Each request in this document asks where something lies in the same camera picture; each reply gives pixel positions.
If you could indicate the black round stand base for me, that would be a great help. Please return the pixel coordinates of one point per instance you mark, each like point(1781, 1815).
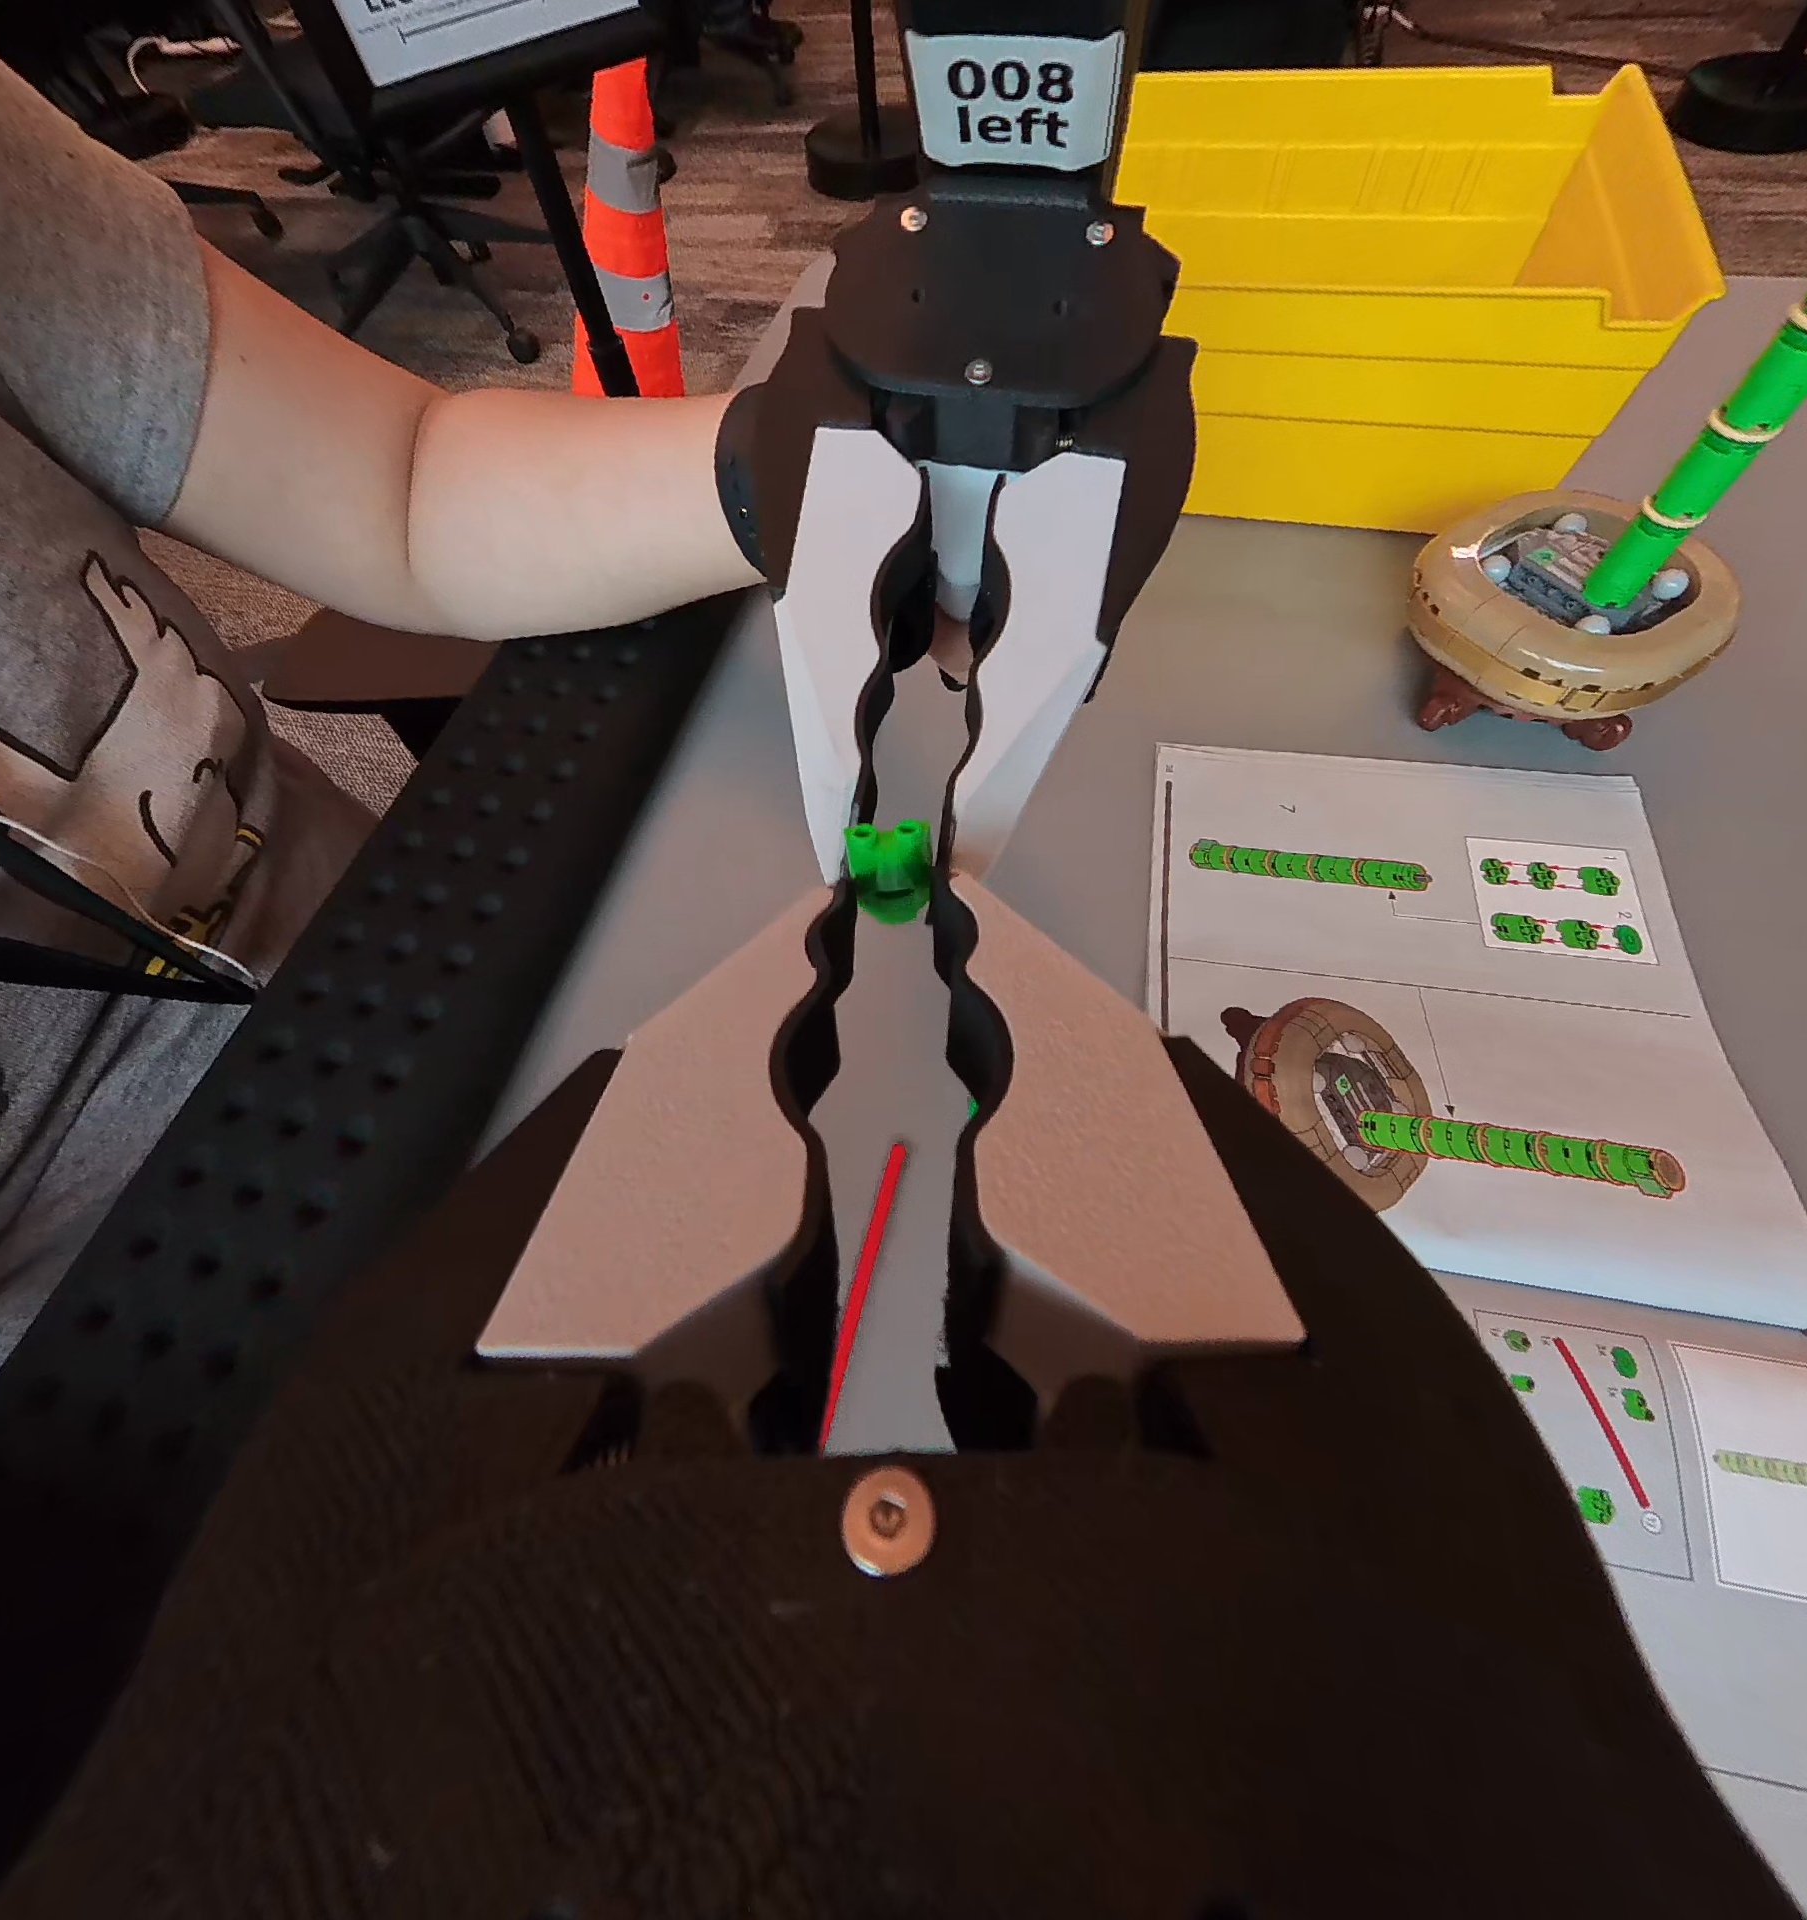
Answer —
point(1765, 90)
point(858, 150)

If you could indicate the person's grey printed shirt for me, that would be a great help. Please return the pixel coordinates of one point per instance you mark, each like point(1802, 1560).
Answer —
point(62, 450)

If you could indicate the green round toy brick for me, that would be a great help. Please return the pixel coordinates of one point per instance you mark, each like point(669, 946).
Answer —
point(891, 900)
point(886, 852)

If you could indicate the green bamboo brick model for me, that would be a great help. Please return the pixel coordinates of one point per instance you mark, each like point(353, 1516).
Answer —
point(1457, 608)

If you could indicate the orange traffic cone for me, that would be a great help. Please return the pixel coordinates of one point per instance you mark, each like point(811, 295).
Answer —
point(628, 226)

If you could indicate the thin red rod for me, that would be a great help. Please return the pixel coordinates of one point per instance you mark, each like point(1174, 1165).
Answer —
point(866, 1289)

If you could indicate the grey desk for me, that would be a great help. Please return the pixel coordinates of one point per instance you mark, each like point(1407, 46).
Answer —
point(1294, 647)

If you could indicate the open instruction booklet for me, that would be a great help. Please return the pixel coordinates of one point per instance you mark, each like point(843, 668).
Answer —
point(1442, 976)

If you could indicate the sign on black stand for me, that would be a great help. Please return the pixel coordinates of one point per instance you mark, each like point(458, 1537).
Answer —
point(468, 29)

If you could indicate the person's left forearm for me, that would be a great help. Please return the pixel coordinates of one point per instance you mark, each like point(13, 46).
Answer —
point(544, 510)

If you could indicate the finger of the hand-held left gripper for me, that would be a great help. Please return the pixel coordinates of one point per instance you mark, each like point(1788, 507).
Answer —
point(1060, 601)
point(829, 601)

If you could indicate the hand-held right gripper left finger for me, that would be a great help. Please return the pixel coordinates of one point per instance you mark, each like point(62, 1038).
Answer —
point(663, 1200)

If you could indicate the yellow plastic bin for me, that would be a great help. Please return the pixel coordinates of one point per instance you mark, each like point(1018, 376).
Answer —
point(1367, 346)

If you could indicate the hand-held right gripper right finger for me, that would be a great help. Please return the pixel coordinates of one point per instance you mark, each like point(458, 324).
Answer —
point(1129, 1200)

